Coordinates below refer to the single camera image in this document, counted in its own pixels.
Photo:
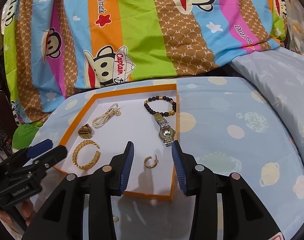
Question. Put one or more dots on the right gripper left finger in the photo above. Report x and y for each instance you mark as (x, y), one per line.
(61, 216)

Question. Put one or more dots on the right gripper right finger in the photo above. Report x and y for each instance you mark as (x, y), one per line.
(244, 215)

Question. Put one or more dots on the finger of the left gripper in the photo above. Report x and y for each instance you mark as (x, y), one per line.
(44, 162)
(39, 149)

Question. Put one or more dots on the small gold hoop earring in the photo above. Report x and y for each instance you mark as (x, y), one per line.
(151, 162)

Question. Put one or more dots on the silver wrist watch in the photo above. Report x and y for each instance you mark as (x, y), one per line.
(166, 133)

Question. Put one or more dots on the orange shallow jewelry box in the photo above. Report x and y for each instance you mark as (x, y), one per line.
(134, 124)

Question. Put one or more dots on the person's left hand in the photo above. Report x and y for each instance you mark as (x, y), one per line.
(27, 211)

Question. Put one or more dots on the green plush cushion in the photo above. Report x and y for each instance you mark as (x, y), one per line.
(23, 136)

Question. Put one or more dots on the gold braided bangle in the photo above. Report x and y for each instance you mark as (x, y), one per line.
(86, 154)

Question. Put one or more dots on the colorful monkey cartoon quilt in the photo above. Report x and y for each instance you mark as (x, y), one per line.
(56, 48)

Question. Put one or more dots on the pale blue floral blanket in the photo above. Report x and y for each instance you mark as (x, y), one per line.
(279, 74)

